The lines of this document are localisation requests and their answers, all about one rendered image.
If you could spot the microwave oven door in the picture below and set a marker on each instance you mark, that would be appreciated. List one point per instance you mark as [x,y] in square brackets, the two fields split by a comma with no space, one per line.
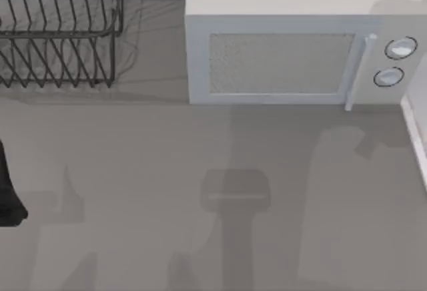
[280,62]

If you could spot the pale microwave oven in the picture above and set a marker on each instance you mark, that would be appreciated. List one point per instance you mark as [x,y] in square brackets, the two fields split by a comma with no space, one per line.
[283,0]

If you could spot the small microwave knob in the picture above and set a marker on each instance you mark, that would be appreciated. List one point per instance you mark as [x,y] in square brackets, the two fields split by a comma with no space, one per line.
[388,76]

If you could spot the large microwave knob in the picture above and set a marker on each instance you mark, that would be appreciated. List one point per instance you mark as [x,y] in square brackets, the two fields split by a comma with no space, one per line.
[400,48]

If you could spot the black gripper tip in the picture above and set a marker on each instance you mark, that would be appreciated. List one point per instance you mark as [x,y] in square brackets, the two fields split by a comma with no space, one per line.
[8,201]

